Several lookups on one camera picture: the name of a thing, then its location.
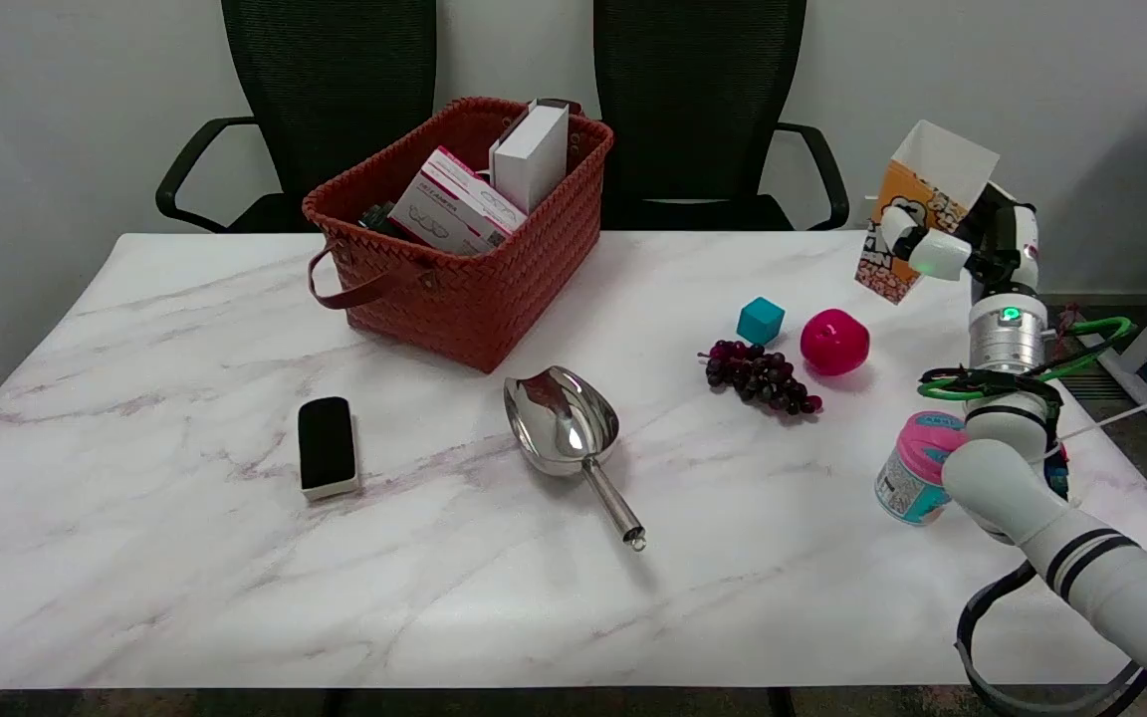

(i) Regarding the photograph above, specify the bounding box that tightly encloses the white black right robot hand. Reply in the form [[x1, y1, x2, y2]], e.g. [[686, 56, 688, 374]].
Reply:
[[877, 194, 1041, 301]]

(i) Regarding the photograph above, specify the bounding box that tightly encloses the orange popcorn box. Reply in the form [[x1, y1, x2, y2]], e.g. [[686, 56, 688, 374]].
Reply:
[[854, 120, 1001, 305]]

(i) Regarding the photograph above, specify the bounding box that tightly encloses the plain white box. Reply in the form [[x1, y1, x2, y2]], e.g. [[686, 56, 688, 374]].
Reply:
[[489, 100, 572, 215]]

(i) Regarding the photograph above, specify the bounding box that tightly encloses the red woven basket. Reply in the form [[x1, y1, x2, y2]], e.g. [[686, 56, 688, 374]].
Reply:
[[302, 97, 616, 374]]

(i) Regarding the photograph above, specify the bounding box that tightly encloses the pink white carton box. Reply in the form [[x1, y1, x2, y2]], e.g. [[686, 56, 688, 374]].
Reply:
[[387, 146, 527, 257]]

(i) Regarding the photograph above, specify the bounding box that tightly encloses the magenta toy apple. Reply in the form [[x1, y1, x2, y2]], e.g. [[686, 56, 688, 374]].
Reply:
[[800, 309, 871, 377]]

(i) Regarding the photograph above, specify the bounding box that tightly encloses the pink lidded teal container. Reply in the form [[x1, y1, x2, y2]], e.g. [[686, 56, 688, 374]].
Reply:
[[874, 411, 968, 527]]

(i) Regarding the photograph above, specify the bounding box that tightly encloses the teal cube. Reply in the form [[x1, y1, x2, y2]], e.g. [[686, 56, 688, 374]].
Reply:
[[736, 297, 787, 347]]

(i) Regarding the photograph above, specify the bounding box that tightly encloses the purple toy grape bunch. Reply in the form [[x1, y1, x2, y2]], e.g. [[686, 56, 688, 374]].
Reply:
[[698, 340, 823, 417]]

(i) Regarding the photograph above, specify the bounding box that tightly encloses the black mesh office chair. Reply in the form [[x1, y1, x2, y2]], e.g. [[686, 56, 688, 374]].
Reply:
[[155, 0, 438, 235], [593, 0, 850, 232]]

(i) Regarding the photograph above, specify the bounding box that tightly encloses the metal scoop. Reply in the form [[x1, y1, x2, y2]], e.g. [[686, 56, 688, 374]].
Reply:
[[504, 365, 648, 553]]

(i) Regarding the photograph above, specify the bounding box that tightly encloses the dark small item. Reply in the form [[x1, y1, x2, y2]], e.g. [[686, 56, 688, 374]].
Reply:
[[357, 202, 405, 238]]

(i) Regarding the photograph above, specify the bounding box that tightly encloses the black whiteboard eraser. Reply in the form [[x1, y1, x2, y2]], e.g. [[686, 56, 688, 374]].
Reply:
[[297, 396, 361, 501]]

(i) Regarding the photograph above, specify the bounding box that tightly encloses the green cable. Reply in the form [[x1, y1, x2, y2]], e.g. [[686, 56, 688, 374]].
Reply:
[[920, 317, 1137, 402]]

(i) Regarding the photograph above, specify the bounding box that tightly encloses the thin white cable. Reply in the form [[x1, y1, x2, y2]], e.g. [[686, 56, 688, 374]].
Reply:
[[1051, 381, 1147, 444]]

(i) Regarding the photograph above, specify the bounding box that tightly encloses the thick black cable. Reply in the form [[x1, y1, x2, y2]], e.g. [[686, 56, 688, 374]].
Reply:
[[954, 513, 1147, 717]]

